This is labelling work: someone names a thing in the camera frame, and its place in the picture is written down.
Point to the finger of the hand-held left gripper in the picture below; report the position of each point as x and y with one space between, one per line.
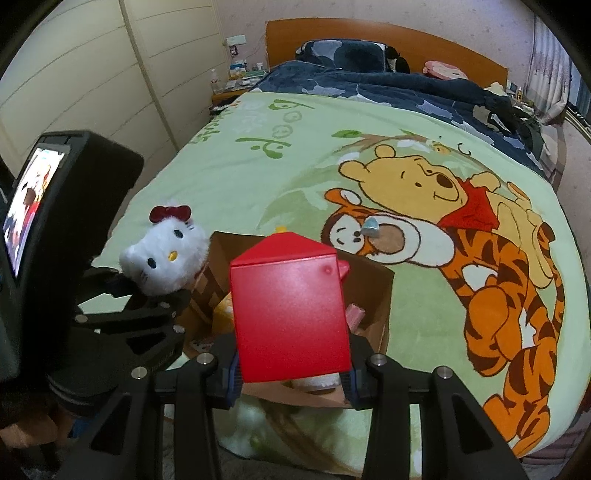
138 318
104 279

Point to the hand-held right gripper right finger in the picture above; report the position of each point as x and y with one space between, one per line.
349 385

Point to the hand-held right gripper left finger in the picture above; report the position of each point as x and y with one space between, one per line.
231 374

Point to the white tissue packet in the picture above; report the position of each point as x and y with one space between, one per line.
318 383

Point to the small orange carton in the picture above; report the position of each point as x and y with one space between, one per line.
224 314

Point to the white plush cat toy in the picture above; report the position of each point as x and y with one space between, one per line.
166 249

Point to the brown cardboard box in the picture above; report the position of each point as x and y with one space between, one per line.
369 286

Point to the cream wardrobe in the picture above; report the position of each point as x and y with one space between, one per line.
92 69

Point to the small blue triangular object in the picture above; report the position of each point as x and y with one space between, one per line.
371 229

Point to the wooden nightstand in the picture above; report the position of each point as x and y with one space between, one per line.
221 98

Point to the clear plastic bottle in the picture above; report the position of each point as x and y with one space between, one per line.
214 83

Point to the green cartoon printed blanket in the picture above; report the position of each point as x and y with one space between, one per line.
277 184

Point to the white blue box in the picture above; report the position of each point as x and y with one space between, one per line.
238 71

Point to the navy leaf print pillow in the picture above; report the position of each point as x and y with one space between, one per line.
341 55

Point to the navy leaf print quilt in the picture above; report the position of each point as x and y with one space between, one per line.
369 87

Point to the dark clothes pile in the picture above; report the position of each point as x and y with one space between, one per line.
512 120

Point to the black white plush toy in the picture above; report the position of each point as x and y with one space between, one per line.
397 60

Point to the pink plush toy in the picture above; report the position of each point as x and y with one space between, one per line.
443 69

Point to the cream plush toy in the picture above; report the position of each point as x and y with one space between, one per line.
495 89

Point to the orange wooden headboard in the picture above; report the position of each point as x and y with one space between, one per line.
438 50

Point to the window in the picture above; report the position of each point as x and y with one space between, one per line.
581 106

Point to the patterned curtain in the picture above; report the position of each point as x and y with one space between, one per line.
549 69

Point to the white wall socket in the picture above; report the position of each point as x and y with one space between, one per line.
236 40

